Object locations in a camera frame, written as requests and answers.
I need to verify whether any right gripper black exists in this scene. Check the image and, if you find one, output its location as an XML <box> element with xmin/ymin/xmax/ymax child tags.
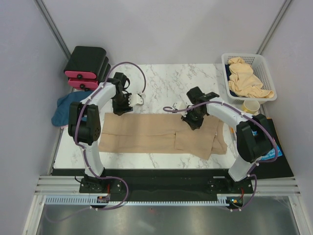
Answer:
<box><xmin>180</xmin><ymin>108</ymin><xmax>205</xmax><ymax>131</ymax></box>

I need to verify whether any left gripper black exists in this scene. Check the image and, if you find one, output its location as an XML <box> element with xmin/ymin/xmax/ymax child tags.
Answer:
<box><xmin>112</xmin><ymin>94</ymin><xmax>134</xmax><ymax>117</ymax></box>

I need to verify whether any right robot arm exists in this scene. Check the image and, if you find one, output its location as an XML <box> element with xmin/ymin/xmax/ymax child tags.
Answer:
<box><xmin>182</xmin><ymin>87</ymin><xmax>279</xmax><ymax>193</ymax></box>

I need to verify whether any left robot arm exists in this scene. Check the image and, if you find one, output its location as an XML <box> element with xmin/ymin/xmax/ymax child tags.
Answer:
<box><xmin>68</xmin><ymin>72</ymin><xmax>133</xmax><ymax>192</ymax></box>

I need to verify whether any lower black pink drawer box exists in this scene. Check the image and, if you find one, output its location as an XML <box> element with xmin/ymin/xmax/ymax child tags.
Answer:
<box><xmin>65</xmin><ymin>56</ymin><xmax>111</xmax><ymax>91</ymax></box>

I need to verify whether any black pink drawer box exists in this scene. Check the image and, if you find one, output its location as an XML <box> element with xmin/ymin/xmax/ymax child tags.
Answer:
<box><xmin>65</xmin><ymin>56</ymin><xmax>111</xmax><ymax>91</ymax></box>
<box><xmin>64</xmin><ymin>46</ymin><xmax>107</xmax><ymax>73</ymax></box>

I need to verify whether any upper black pink drawer box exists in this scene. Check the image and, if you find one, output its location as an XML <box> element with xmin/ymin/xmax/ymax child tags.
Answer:
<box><xmin>64</xmin><ymin>46</ymin><xmax>107</xmax><ymax>73</ymax></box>

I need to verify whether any yellow mug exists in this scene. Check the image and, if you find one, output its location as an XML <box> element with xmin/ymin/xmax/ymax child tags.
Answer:
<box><xmin>242</xmin><ymin>100</ymin><xmax>260</xmax><ymax>115</ymax></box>

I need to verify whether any light yellow t shirt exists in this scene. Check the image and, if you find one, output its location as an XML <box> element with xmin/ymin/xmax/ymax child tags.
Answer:
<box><xmin>228</xmin><ymin>57</ymin><xmax>274</xmax><ymax>98</ymax></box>

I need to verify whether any blue t shirt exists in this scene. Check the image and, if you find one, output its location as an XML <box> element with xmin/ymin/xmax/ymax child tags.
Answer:
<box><xmin>51</xmin><ymin>91</ymin><xmax>92</xmax><ymax>127</ymax></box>

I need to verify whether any white plastic basket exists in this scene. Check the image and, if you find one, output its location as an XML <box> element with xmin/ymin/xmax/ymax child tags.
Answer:
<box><xmin>222</xmin><ymin>53</ymin><xmax>277</xmax><ymax>104</ymax></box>

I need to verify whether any blue storey treehouse book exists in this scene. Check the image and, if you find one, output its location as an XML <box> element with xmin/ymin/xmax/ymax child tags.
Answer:
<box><xmin>251</xmin><ymin>130</ymin><xmax>282</xmax><ymax>162</ymax></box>

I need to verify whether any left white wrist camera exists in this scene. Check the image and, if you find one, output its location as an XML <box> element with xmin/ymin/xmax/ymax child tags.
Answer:
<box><xmin>129</xmin><ymin>93</ymin><xmax>144</xmax><ymax>107</ymax></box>

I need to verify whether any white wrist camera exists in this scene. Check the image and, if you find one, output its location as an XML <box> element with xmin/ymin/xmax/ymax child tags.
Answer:
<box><xmin>173</xmin><ymin>101</ymin><xmax>188</xmax><ymax>117</ymax></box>
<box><xmin>129</xmin><ymin>93</ymin><xmax>144</xmax><ymax>107</ymax></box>

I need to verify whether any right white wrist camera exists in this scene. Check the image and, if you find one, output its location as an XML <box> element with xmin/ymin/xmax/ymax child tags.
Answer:
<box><xmin>173</xmin><ymin>101</ymin><xmax>188</xmax><ymax>117</ymax></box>

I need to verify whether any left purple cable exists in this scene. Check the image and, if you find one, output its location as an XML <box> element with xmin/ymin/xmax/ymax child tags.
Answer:
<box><xmin>45</xmin><ymin>61</ymin><xmax>147</xmax><ymax>223</ymax></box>

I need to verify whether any purple cable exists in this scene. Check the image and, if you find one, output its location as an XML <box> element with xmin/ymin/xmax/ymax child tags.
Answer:
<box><xmin>45</xmin><ymin>61</ymin><xmax>147</xmax><ymax>223</ymax></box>
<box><xmin>162</xmin><ymin>101</ymin><xmax>278</xmax><ymax>212</ymax></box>

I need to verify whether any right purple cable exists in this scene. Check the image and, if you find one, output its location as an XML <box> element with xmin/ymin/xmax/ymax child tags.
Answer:
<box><xmin>162</xmin><ymin>101</ymin><xmax>278</xmax><ymax>212</ymax></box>

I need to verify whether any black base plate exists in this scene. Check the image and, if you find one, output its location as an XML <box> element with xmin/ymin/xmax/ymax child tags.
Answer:
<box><xmin>79</xmin><ymin>169</ymin><xmax>253</xmax><ymax>202</ymax></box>

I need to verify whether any white cable duct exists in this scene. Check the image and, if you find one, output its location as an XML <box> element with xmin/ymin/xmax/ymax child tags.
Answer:
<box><xmin>45</xmin><ymin>195</ymin><xmax>229</xmax><ymax>206</ymax></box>

